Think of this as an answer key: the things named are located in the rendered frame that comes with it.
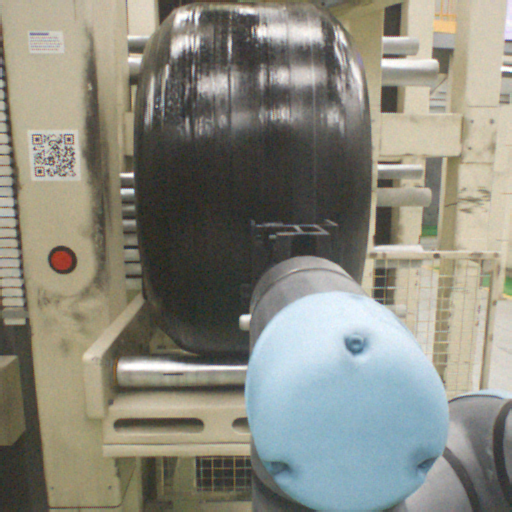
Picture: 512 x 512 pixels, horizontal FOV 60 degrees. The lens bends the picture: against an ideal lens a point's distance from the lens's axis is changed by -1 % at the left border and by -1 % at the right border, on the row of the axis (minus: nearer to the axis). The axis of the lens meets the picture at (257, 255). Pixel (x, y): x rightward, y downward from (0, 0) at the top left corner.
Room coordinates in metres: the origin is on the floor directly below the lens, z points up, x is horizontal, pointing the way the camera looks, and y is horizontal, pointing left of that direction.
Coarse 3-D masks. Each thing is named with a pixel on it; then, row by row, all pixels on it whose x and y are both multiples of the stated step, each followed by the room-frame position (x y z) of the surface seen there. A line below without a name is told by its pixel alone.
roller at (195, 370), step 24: (120, 360) 0.62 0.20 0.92; (144, 360) 0.62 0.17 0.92; (168, 360) 0.62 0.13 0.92; (192, 360) 0.62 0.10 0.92; (216, 360) 0.62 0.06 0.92; (240, 360) 0.62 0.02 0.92; (120, 384) 0.61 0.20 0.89; (144, 384) 0.61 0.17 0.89; (168, 384) 0.61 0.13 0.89; (192, 384) 0.61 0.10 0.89; (216, 384) 0.61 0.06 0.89; (240, 384) 0.62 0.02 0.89
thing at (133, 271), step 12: (132, 180) 1.09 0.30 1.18; (132, 192) 1.08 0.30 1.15; (132, 204) 1.10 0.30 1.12; (132, 216) 1.21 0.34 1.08; (132, 228) 1.08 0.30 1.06; (132, 240) 1.09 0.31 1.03; (132, 252) 1.08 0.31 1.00; (132, 264) 1.10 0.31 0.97; (132, 276) 1.21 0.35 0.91; (132, 288) 1.08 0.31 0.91
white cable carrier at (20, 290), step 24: (0, 48) 0.69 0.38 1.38; (0, 72) 0.69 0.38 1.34; (0, 96) 0.69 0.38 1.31; (0, 120) 0.69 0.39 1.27; (0, 144) 0.71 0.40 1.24; (0, 168) 0.69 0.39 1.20; (0, 192) 0.69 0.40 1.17; (0, 240) 0.69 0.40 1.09; (0, 264) 0.69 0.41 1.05; (24, 288) 0.70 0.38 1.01
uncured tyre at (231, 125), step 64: (192, 64) 0.53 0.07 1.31; (256, 64) 0.54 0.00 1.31; (320, 64) 0.54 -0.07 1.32; (192, 128) 0.50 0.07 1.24; (256, 128) 0.50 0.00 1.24; (320, 128) 0.51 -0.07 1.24; (192, 192) 0.49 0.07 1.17; (256, 192) 0.49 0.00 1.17; (320, 192) 0.50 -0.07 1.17; (192, 256) 0.50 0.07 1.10; (192, 320) 0.54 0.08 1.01
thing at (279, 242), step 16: (272, 224) 0.39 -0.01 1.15; (320, 224) 0.36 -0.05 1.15; (336, 224) 0.36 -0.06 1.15; (256, 240) 0.39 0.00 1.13; (272, 240) 0.36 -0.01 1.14; (288, 240) 0.30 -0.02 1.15; (304, 240) 0.31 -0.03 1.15; (320, 240) 0.30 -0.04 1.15; (336, 240) 0.36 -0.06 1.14; (256, 256) 0.36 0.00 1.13; (272, 256) 0.36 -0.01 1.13; (288, 256) 0.30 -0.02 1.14; (320, 256) 0.30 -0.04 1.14; (336, 256) 0.36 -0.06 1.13; (256, 272) 0.36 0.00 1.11
